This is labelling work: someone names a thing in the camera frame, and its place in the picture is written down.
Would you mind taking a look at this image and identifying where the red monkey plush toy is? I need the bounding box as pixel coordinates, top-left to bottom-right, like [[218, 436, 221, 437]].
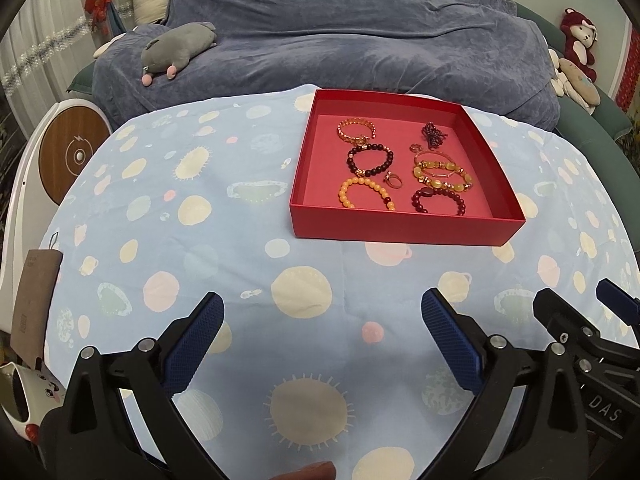
[[560, 8, 598, 82]]

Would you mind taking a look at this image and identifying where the beige plush toy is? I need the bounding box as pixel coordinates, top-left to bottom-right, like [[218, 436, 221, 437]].
[[549, 48, 601, 115]]

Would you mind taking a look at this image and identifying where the thin gold bangle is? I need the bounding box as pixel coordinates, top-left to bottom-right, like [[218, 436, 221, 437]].
[[413, 151, 459, 178]]

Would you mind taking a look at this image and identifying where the dark blue velvet blanket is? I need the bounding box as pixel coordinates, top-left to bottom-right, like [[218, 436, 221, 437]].
[[92, 0, 561, 130]]

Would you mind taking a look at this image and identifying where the gold hoop earring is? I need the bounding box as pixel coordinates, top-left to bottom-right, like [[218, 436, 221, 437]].
[[409, 143, 424, 155]]

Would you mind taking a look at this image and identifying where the gold amber bead bracelet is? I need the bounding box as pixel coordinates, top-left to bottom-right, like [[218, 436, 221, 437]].
[[336, 116, 377, 143]]

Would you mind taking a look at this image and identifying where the dark beaded necklace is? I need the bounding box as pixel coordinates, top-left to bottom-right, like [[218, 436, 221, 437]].
[[420, 120, 449, 150]]

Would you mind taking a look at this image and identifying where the orange yellow bead bracelet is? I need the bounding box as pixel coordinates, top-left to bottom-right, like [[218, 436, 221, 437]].
[[337, 175, 397, 213]]

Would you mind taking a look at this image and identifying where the white sheer curtain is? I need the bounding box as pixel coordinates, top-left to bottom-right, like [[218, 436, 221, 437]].
[[1, 0, 96, 136]]

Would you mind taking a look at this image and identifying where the dark red bead bracelet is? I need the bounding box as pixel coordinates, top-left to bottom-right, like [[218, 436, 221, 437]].
[[410, 186, 468, 218]]

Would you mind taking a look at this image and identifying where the white panda mug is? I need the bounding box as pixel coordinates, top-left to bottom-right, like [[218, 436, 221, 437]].
[[1, 362, 65, 445]]

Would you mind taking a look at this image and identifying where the blue curtain with red bow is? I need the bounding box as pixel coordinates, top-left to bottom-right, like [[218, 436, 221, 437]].
[[84, 0, 126, 38]]

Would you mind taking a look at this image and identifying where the blue planet print cloth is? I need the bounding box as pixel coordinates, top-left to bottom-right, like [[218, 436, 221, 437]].
[[43, 84, 639, 479]]

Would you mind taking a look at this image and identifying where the red cardboard box tray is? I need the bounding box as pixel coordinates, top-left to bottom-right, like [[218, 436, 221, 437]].
[[290, 89, 525, 246]]

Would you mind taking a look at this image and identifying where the black bead bracelet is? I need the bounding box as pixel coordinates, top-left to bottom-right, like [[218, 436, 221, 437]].
[[346, 143, 395, 175]]

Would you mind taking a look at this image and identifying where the operator hand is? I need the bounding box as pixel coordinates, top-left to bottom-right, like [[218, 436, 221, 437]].
[[271, 460, 336, 480]]

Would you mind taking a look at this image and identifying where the yellow jade bead bracelet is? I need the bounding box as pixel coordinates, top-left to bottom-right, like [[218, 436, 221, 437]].
[[412, 158, 475, 194]]

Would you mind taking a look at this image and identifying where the grey mole plush toy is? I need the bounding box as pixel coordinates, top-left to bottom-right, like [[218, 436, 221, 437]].
[[141, 22, 217, 87]]

